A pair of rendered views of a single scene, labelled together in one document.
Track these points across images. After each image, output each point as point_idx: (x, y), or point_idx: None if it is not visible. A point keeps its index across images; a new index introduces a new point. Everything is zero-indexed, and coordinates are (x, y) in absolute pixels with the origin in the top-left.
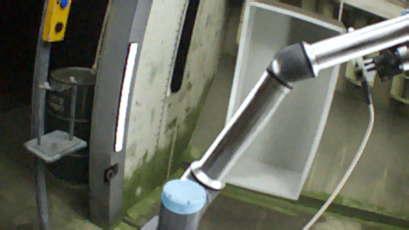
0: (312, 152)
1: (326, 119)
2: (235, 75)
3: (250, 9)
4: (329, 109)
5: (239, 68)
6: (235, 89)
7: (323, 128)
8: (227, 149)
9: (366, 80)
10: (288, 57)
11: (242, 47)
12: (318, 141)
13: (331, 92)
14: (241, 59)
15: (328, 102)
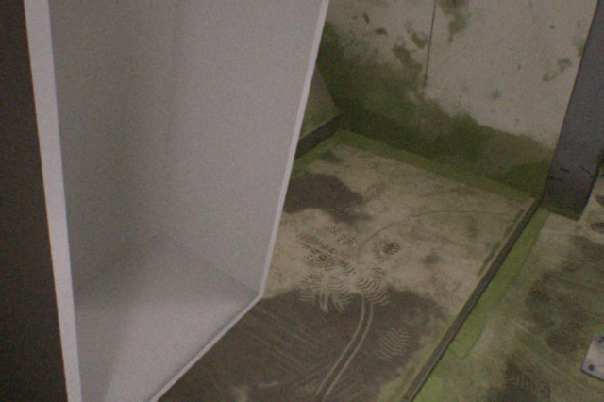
0: (283, 185)
1: (310, 84)
2: (49, 175)
3: None
4: (316, 56)
5: (57, 139)
6: (61, 227)
7: (303, 111)
8: None
9: None
10: None
11: (43, 31)
12: (293, 150)
13: (326, 2)
14: (55, 93)
15: (316, 38)
